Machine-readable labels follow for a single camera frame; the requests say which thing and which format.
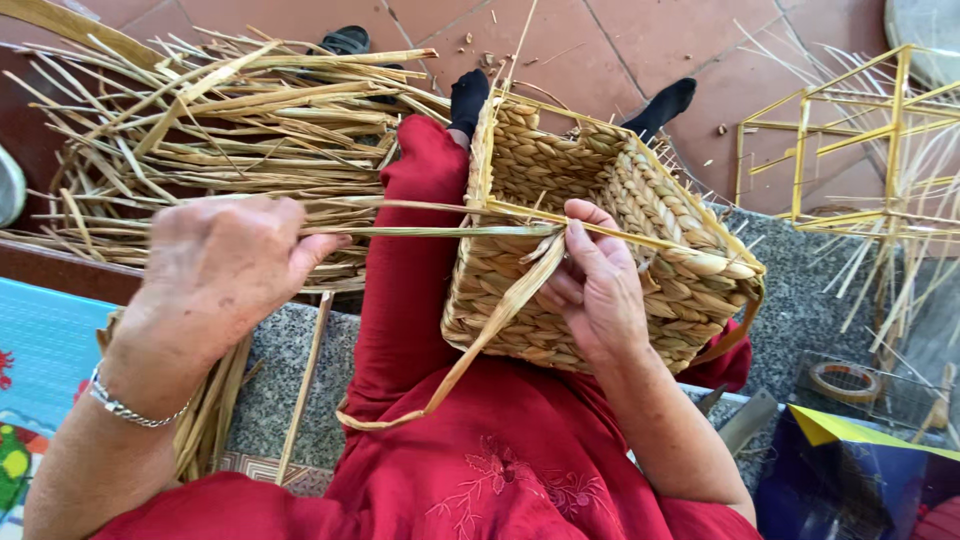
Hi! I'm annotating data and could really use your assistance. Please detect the yellow wire basket frame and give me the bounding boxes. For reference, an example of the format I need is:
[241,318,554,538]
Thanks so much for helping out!
[734,43,960,243]

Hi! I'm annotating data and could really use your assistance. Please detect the person's black sock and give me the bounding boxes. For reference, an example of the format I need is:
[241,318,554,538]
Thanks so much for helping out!
[448,68,491,142]
[621,77,698,145]

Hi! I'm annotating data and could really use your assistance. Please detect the colourful foam play mat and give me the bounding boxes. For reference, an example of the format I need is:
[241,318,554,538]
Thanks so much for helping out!
[0,276,123,540]

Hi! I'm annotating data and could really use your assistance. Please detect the roll of brown tape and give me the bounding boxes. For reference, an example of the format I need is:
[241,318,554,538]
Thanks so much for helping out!
[807,361,883,405]

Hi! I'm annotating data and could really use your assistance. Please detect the person's left hand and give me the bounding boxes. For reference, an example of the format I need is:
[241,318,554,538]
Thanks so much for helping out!
[126,195,354,370]

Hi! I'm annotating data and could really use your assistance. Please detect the pile of dried straw stalks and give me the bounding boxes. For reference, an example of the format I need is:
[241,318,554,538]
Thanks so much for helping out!
[0,22,455,295]

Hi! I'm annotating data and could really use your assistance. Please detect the square woven straw basket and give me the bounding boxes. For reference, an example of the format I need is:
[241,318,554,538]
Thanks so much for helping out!
[440,88,768,376]

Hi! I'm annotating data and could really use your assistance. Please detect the grey round basin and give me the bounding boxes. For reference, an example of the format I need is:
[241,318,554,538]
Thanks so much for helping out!
[883,0,960,90]

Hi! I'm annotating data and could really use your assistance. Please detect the grey round object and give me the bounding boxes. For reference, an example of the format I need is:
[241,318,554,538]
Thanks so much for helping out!
[0,144,28,228]

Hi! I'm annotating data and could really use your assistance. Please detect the silver chain bracelet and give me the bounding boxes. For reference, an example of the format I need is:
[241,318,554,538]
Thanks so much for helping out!
[88,363,195,429]

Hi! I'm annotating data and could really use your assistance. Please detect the person's right hand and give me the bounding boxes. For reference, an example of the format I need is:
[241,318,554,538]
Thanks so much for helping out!
[535,198,654,370]

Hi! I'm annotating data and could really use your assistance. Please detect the bunch of pale thin stalks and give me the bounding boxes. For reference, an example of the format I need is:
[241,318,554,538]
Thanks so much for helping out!
[735,18,960,451]

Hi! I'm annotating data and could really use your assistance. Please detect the grey metal blade tool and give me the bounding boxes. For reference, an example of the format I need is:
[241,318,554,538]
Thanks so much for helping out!
[693,384,781,456]

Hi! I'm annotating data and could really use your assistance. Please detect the flat tan loose straw strand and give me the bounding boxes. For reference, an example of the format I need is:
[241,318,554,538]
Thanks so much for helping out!
[335,232,570,434]

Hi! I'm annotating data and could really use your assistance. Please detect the black sandal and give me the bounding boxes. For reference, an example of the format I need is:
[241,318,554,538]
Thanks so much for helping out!
[306,25,408,106]

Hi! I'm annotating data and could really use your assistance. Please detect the blue and yellow bag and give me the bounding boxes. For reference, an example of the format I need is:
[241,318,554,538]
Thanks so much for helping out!
[756,403,960,540]

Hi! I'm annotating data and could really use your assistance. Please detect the brown flat straw strand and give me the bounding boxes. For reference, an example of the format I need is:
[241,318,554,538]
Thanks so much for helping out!
[688,276,768,369]

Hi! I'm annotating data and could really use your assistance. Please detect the person's red embroidered dress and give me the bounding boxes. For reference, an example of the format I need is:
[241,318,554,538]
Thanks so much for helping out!
[90,114,765,540]

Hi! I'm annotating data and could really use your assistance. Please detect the small bundle of straw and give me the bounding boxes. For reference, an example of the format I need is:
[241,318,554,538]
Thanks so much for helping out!
[96,306,258,483]

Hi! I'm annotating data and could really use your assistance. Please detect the single straight straw stick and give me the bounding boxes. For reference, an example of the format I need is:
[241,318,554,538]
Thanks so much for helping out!
[274,290,336,488]

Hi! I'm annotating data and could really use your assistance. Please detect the person's black right sock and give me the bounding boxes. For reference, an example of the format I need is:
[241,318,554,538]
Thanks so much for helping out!
[621,77,698,145]

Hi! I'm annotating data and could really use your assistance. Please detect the person's black left sock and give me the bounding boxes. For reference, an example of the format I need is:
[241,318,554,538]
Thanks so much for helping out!
[448,68,491,142]

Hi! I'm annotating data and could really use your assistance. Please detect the metal wire mesh cage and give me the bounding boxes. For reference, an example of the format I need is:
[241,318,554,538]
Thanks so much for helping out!
[790,349,955,438]

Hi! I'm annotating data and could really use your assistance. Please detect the thin green-tan straw strand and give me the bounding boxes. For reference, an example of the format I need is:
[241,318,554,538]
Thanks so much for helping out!
[300,222,565,240]

